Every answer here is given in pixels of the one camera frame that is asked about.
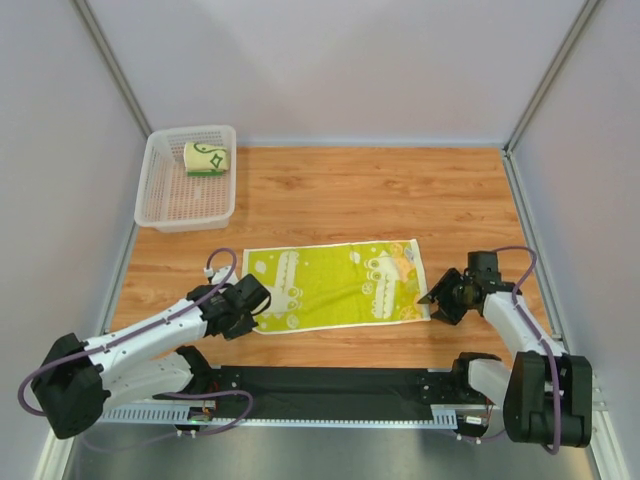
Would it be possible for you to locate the white yellow patterned towel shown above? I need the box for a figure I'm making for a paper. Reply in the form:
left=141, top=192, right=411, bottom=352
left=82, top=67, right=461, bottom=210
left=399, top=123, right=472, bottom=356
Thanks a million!
left=242, top=239, right=430, bottom=335

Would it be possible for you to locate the green patterned towel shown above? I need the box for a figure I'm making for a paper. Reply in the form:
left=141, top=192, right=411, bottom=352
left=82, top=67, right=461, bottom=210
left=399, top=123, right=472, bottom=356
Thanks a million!
left=183, top=142, right=231, bottom=177

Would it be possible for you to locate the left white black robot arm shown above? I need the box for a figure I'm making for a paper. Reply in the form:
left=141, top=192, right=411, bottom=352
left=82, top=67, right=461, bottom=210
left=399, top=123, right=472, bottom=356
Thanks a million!
left=31, top=274, right=271, bottom=439

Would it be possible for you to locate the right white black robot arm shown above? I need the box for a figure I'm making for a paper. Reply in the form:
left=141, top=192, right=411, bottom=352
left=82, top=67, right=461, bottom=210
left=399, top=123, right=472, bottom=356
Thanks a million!
left=418, top=251, right=593, bottom=454

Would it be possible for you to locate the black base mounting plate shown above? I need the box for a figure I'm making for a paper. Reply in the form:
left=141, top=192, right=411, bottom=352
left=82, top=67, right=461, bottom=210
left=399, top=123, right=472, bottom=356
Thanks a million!
left=152, top=364, right=511, bottom=421

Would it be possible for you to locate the white perforated plastic basket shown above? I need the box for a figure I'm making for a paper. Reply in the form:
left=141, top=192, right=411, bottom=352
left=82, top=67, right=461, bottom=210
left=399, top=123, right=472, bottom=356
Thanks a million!
left=134, top=125, right=237, bottom=233

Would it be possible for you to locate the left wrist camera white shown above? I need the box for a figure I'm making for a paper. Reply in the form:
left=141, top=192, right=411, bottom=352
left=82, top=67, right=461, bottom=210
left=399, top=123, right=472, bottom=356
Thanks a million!
left=203, top=265, right=238, bottom=285

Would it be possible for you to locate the white cable duct strip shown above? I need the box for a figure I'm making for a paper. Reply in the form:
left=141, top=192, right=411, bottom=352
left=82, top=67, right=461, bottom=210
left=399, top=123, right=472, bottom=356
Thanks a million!
left=99, top=402, right=458, bottom=430

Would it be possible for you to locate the aluminium frame rail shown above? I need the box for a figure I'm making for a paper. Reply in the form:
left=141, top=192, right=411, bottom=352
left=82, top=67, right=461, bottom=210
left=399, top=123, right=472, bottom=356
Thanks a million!
left=104, top=374, right=607, bottom=411

